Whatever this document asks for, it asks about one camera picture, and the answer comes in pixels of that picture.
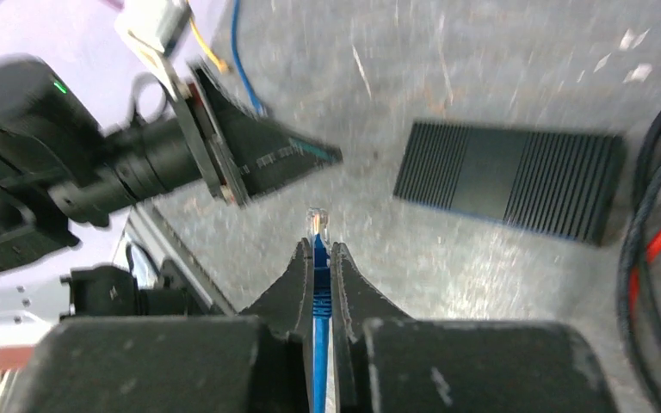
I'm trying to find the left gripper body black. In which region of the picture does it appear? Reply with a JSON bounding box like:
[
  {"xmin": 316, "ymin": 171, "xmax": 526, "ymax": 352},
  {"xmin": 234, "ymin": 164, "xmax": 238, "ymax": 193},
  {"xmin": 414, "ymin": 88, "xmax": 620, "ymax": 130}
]
[{"xmin": 51, "ymin": 74, "xmax": 251, "ymax": 226}]

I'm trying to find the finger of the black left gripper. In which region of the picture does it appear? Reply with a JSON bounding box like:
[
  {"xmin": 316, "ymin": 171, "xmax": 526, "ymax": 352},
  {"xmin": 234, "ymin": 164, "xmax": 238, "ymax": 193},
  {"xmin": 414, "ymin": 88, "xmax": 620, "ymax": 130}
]
[{"xmin": 190, "ymin": 62, "xmax": 343, "ymax": 200}]

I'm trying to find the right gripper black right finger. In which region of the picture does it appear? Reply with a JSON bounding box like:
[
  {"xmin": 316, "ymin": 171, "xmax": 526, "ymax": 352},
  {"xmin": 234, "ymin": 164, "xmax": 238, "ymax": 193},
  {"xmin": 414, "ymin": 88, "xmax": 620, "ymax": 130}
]
[{"xmin": 330, "ymin": 243, "xmax": 617, "ymax": 412}]

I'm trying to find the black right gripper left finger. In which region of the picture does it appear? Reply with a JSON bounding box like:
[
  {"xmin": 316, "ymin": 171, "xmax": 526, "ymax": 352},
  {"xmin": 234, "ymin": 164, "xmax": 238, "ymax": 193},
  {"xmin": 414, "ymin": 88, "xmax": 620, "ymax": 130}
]
[{"xmin": 0, "ymin": 240, "xmax": 313, "ymax": 412}]

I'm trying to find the blue ethernet cable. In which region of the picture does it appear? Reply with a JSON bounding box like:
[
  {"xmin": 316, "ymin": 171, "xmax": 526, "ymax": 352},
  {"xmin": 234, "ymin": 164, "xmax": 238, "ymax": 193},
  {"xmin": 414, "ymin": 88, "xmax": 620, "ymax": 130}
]
[
  {"xmin": 230, "ymin": 0, "xmax": 268, "ymax": 117},
  {"xmin": 306, "ymin": 207, "xmax": 333, "ymax": 413}
]

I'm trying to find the yellow ethernet cable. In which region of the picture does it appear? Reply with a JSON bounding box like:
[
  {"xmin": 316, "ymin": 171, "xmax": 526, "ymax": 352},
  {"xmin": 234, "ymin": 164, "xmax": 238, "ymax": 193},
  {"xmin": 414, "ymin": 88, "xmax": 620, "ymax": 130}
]
[{"xmin": 186, "ymin": 14, "xmax": 232, "ymax": 75}]

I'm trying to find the black network switch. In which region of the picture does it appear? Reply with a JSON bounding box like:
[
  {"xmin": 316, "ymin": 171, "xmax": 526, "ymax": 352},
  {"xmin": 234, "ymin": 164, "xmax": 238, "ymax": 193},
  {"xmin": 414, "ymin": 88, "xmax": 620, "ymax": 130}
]
[{"xmin": 393, "ymin": 120, "xmax": 626, "ymax": 245}]

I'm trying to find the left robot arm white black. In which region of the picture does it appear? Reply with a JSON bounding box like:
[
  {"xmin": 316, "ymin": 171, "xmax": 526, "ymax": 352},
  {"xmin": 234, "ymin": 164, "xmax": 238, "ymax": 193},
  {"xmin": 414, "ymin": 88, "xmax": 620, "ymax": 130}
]
[{"xmin": 0, "ymin": 55, "xmax": 343, "ymax": 273}]

